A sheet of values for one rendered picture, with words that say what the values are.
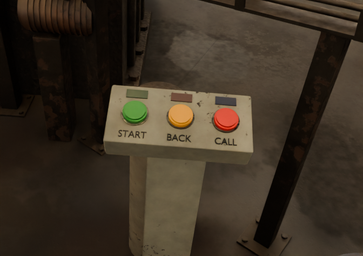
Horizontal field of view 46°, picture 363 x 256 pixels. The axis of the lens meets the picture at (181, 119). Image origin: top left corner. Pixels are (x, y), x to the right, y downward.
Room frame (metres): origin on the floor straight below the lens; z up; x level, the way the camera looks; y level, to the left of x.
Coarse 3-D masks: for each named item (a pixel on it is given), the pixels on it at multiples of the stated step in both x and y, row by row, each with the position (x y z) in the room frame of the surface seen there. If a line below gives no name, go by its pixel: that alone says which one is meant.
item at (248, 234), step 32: (96, 0) 1.08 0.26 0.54; (96, 32) 1.07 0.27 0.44; (96, 64) 1.07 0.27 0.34; (320, 64) 0.73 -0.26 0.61; (96, 96) 1.08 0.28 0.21; (320, 96) 0.72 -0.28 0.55; (96, 128) 1.08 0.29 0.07; (288, 160) 0.73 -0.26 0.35; (288, 192) 0.72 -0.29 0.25; (256, 224) 0.80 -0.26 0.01
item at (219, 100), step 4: (216, 96) 0.59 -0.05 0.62; (216, 100) 0.58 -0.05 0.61; (220, 100) 0.58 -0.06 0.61; (224, 100) 0.58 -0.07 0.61; (228, 100) 0.58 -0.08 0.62; (232, 100) 0.58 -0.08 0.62; (216, 104) 0.57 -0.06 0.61; (220, 104) 0.57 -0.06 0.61; (224, 104) 0.57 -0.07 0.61; (228, 104) 0.57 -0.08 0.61; (232, 104) 0.57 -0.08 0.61; (236, 104) 0.58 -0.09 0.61
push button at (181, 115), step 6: (174, 108) 0.55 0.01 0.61; (180, 108) 0.55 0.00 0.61; (186, 108) 0.55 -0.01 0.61; (174, 114) 0.53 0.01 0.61; (180, 114) 0.54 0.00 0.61; (186, 114) 0.54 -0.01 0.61; (192, 114) 0.54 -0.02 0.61; (174, 120) 0.52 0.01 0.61; (180, 120) 0.53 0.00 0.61; (186, 120) 0.53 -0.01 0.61; (180, 126) 0.52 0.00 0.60
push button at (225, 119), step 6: (216, 114) 0.55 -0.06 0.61; (222, 114) 0.54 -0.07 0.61; (228, 114) 0.55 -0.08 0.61; (234, 114) 0.55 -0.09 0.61; (216, 120) 0.54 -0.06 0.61; (222, 120) 0.53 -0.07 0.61; (228, 120) 0.54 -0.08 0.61; (234, 120) 0.54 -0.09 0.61; (222, 126) 0.53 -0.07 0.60; (228, 126) 0.53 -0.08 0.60; (234, 126) 0.53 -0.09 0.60
